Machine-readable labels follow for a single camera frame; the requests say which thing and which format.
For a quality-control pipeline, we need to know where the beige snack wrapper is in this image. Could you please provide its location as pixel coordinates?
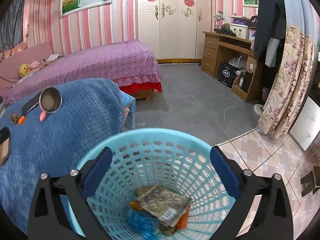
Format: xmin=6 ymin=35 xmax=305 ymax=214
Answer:
xmin=135 ymin=185 xmax=192 ymax=227

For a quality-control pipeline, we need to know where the brown phone case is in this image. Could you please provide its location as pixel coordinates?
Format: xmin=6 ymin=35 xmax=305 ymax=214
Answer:
xmin=0 ymin=138 xmax=10 ymax=166

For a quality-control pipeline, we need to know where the blue plastic bag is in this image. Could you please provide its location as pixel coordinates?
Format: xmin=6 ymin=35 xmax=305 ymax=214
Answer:
xmin=127 ymin=209 xmax=159 ymax=239

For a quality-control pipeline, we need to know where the orange bottle cap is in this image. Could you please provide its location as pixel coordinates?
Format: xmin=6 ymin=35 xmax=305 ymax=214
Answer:
xmin=18 ymin=116 xmax=26 ymax=125

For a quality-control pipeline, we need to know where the small crumpled brown wrapper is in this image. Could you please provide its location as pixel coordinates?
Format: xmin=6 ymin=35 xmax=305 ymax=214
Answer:
xmin=9 ymin=114 xmax=20 ymax=124

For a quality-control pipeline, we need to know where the white fan base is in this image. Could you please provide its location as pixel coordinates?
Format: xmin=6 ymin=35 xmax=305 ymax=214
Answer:
xmin=253 ymin=104 xmax=264 ymax=116

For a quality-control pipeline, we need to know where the light blue plastic basket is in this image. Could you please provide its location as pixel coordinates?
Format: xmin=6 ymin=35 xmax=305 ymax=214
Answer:
xmin=77 ymin=128 xmax=235 ymax=239

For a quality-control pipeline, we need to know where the black phone case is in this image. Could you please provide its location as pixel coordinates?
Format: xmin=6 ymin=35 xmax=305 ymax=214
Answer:
xmin=22 ymin=93 xmax=41 ymax=116

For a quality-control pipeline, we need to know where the pink metal mug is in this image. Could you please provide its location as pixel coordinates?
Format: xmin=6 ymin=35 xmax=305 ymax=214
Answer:
xmin=39 ymin=87 xmax=62 ymax=122

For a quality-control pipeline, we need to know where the floral curtain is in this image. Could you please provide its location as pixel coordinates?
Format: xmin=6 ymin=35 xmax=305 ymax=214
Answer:
xmin=258 ymin=24 xmax=319 ymax=139

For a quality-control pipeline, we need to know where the black box under desk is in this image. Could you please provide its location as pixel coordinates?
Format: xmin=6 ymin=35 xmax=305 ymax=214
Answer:
xmin=217 ymin=63 xmax=239 ymax=88

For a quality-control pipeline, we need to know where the yellow duck plush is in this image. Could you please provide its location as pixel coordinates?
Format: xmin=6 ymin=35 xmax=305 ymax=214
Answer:
xmin=18 ymin=64 xmax=31 ymax=78

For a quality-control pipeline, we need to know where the pink headboard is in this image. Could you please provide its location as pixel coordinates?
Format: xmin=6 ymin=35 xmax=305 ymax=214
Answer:
xmin=0 ymin=42 xmax=53 ymax=95

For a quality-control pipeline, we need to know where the purple dotted bed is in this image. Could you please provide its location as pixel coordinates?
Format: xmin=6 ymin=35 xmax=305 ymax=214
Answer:
xmin=1 ymin=41 xmax=162 ymax=105

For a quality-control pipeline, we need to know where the wooden desk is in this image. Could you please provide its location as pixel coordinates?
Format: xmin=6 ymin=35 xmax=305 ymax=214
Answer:
xmin=201 ymin=31 xmax=263 ymax=102

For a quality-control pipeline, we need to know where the white storage box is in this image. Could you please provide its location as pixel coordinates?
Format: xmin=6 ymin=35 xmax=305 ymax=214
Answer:
xmin=229 ymin=23 xmax=249 ymax=40

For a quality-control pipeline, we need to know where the dark hanging jacket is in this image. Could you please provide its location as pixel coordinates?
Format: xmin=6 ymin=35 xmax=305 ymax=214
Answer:
xmin=254 ymin=0 xmax=286 ymax=59

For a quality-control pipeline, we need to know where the grey window curtain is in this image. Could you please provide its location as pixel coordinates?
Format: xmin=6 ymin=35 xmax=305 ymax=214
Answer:
xmin=1 ymin=0 xmax=25 ymax=51

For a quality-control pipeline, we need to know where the desk lamp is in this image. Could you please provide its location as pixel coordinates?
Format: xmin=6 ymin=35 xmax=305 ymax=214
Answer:
xmin=213 ymin=11 xmax=225 ymax=29

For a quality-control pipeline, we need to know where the white wardrobe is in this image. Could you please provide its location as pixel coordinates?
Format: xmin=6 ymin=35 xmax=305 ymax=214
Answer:
xmin=137 ymin=0 xmax=212 ymax=62

